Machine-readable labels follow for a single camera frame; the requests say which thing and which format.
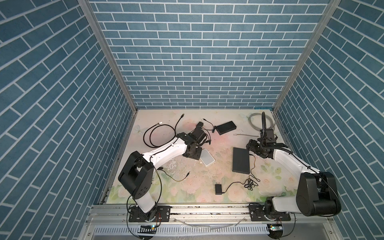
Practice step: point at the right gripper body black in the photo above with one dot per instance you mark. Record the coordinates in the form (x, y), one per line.
(256, 147)

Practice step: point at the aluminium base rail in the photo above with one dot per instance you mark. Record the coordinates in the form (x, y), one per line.
(205, 222)

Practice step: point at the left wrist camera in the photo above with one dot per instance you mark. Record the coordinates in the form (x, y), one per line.
(199, 135)

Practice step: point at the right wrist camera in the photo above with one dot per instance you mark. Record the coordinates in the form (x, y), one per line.
(268, 135)

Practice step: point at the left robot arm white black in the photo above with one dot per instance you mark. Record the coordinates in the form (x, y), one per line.
(137, 173)

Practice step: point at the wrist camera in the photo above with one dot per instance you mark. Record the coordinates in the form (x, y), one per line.
(268, 135)
(199, 135)

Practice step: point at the black adapter left side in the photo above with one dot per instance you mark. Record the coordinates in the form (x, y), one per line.
(173, 177)

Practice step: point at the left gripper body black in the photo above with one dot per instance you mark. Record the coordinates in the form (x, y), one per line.
(196, 153)

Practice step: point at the dark grey network switch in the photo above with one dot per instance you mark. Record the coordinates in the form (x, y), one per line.
(241, 161)

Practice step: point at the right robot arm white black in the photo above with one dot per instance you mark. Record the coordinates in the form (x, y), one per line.
(317, 193)

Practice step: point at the white small router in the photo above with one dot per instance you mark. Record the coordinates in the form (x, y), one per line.
(206, 158)

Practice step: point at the black ribbed box device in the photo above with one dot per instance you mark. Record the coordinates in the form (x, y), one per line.
(226, 127)

